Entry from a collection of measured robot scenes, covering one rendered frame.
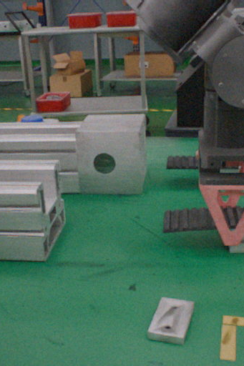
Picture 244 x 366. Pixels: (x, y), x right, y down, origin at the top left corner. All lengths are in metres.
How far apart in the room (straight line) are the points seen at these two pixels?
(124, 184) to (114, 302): 0.26
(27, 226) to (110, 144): 0.20
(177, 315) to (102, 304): 0.07
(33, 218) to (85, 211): 0.14
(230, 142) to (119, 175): 0.24
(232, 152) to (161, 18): 0.14
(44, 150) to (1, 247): 0.21
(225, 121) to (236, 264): 0.15
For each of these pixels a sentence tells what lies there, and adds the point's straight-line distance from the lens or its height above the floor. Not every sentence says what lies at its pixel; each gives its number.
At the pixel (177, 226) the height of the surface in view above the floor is 0.81.
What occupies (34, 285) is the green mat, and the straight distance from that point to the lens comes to 0.48.
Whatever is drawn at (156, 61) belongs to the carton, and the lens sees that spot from 5.43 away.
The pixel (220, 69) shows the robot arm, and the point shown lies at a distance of 0.38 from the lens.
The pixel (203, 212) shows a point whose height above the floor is 0.81.
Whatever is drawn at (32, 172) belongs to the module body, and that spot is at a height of 0.86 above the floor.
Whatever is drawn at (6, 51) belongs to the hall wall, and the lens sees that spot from 9.13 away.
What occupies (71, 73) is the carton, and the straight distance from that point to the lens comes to 5.70.
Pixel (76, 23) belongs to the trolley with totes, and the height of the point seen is 0.90.
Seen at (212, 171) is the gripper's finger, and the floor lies 0.88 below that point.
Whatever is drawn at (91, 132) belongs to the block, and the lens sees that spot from 0.65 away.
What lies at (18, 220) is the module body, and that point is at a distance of 0.50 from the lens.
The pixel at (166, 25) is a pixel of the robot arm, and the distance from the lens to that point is 0.44.
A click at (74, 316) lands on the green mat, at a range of 0.43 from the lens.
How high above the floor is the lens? 1.04
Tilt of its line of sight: 22 degrees down
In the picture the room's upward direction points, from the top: 3 degrees counter-clockwise
